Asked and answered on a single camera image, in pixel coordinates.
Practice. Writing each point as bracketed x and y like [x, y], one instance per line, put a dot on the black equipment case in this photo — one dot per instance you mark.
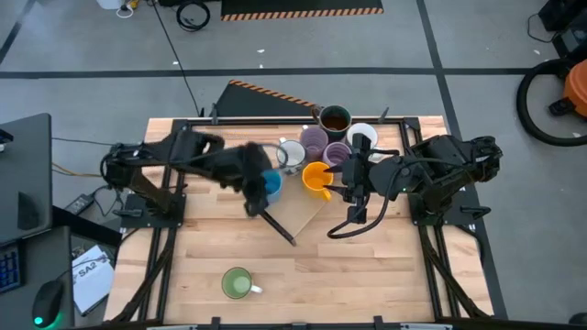
[568, 27]

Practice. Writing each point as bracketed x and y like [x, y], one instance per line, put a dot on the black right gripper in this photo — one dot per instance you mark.
[367, 176]

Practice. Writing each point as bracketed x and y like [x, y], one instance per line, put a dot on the black power adapter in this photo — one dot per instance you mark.
[79, 204]

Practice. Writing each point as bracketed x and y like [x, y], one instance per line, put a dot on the black metal table frame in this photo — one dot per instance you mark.
[426, 256]

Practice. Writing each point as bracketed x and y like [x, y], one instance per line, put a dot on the black keyboard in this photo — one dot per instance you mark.
[9, 268]

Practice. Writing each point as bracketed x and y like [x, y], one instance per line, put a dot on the dark grey desk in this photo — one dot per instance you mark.
[27, 174]

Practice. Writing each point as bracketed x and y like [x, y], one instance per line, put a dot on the purple ceramic mug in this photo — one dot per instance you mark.
[314, 139]
[337, 153]

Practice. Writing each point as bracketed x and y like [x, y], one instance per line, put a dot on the white round container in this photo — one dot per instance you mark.
[110, 3]

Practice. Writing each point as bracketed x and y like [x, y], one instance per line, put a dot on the orange shop vacuum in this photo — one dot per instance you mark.
[575, 89]

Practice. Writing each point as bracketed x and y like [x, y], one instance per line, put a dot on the white printed paper sheet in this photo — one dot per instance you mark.
[91, 279]

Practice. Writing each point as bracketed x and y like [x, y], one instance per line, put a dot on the white enamel mug blue rim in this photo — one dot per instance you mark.
[292, 153]

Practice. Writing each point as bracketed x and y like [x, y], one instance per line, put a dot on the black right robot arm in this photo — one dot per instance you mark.
[449, 165]

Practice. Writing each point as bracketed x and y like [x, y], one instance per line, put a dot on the black computer mouse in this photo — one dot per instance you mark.
[47, 302]

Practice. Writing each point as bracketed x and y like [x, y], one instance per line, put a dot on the orange vacuum cleaner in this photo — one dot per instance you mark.
[525, 114]

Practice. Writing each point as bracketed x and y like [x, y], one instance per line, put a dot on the wooden shelf with black frame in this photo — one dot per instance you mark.
[298, 211]

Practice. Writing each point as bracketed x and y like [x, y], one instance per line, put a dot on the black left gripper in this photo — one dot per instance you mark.
[231, 167]

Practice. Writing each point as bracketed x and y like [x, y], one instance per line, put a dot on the orange mug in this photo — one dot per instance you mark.
[316, 176]

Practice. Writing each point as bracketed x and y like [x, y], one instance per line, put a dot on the dark green mug brown inside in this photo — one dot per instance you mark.
[335, 120]

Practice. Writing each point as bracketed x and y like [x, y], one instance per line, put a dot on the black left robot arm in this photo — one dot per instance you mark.
[151, 160]

